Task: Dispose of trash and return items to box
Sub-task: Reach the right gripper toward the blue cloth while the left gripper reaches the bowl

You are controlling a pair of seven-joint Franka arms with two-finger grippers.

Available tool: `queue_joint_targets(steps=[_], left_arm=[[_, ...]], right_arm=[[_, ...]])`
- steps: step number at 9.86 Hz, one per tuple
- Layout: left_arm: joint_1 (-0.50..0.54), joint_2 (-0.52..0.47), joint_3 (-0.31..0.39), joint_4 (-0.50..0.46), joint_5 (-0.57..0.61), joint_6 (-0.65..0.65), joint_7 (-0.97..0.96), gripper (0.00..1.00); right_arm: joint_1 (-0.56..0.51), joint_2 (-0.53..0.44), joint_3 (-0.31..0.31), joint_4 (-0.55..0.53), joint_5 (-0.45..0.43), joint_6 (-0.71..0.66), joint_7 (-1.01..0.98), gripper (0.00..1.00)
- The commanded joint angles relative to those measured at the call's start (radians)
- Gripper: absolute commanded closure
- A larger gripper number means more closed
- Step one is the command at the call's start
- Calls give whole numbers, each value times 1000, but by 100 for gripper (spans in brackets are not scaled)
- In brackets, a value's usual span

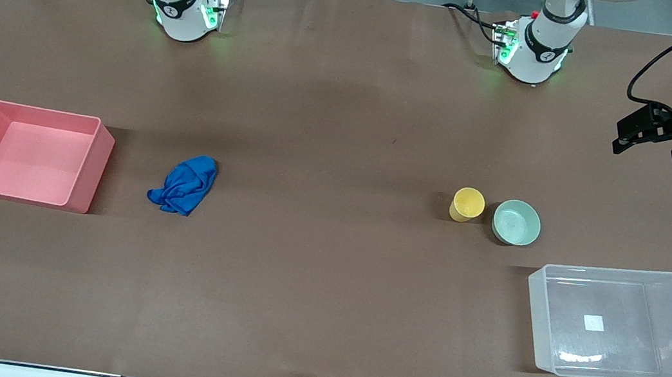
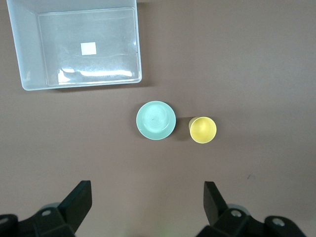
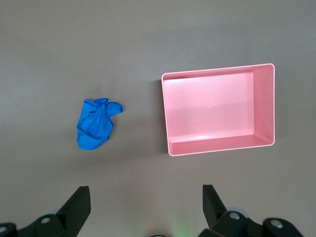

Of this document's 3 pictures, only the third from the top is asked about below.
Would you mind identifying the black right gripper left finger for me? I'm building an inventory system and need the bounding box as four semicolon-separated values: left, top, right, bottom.
0;186;91;237

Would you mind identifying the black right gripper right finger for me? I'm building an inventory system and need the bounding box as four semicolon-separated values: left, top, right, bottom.
198;184;303;237

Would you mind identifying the blue nitrile glove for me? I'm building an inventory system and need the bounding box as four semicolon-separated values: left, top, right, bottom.
76;98;123;151

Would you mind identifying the pink plastic bin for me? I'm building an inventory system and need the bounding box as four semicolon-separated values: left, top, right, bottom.
161;63;276;157

